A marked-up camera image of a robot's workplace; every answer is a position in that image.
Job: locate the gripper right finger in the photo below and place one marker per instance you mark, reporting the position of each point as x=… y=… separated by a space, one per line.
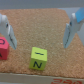
x=71 y=29

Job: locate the yellow block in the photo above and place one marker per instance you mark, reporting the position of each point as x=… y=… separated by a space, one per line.
x=38 y=57

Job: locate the pink block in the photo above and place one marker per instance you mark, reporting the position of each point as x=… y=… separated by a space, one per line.
x=3 y=49

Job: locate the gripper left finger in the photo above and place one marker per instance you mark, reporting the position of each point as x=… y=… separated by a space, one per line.
x=8 y=31

